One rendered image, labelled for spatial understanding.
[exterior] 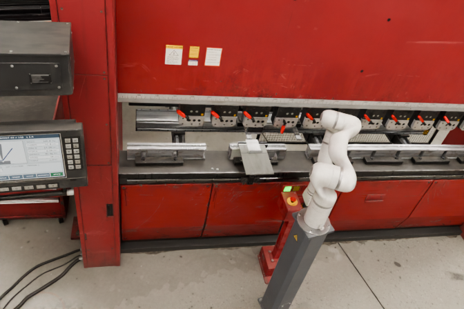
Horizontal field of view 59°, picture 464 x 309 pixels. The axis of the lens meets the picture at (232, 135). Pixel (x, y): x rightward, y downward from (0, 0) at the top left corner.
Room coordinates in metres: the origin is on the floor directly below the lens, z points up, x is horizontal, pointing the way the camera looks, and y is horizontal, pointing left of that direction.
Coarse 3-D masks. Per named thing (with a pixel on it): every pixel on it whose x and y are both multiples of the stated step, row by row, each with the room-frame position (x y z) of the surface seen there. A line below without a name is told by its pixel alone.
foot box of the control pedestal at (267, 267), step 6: (264, 246) 1.94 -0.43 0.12; (270, 246) 1.96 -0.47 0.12; (264, 252) 1.89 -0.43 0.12; (258, 258) 1.91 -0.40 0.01; (264, 258) 1.85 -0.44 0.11; (264, 264) 1.82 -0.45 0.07; (270, 264) 1.80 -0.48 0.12; (264, 270) 1.79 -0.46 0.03; (270, 270) 1.77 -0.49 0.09; (264, 276) 1.76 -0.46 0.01; (270, 276) 1.77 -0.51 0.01; (264, 282) 1.71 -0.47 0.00
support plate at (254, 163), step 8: (240, 152) 1.98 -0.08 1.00; (248, 152) 1.99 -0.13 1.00; (264, 152) 2.02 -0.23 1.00; (248, 160) 1.92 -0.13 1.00; (256, 160) 1.94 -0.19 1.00; (264, 160) 1.95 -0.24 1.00; (248, 168) 1.85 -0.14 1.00; (256, 168) 1.86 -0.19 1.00; (264, 168) 1.88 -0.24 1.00; (272, 168) 1.89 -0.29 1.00
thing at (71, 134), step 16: (0, 128) 1.16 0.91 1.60; (16, 128) 1.18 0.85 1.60; (32, 128) 1.19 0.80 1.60; (48, 128) 1.21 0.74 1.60; (64, 128) 1.23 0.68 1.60; (80, 128) 1.25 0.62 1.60; (64, 144) 1.22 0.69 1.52; (80, 144) 1.25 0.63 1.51; (64, 160) 1.22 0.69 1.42; (80, 160) 1.24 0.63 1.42; (80, 176) 1.24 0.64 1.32; (0, 192) 1.11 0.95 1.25
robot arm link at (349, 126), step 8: (344, 120) 1.88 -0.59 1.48; (352, 120) 1.89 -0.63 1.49; (336, 128) 1.88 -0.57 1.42; (344, 128) 1.85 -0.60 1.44; (352, 128) 1.83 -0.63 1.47; (360, 128) 1.88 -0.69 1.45; (336, 136) 1.76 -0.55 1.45; (344, 136) 1.77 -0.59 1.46; (352, 136) 1.83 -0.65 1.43; (336, 144) 1.70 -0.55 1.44; (344, 144) 1.71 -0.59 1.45; (336, 152) 1.66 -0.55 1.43; (344, 152) 1.66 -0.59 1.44; (336, 160) 1.64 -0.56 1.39; (344, 160) 1.61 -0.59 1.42; (344, 168) 1.56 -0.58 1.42; (352, 168) 1.56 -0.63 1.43; (344, 176) 1.50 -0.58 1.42; (352, 176) 1.52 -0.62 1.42; (344, 184) 1.48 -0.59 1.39; (352, 184) 1.49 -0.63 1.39
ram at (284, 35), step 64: (128, 0) 1.82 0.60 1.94; (192, 0) 1.91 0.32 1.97; (256, 0) 2.00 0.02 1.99; (320, 0) 2.10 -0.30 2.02; (384, 0) 2.20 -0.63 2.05; (448, 0) 2.32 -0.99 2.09; (128, 64) 1.82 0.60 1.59; (256, 64) 2.02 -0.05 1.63; (320, 64) 2.14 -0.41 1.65; (384, 64) 2.25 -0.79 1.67; (448, 64) 2.38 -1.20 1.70
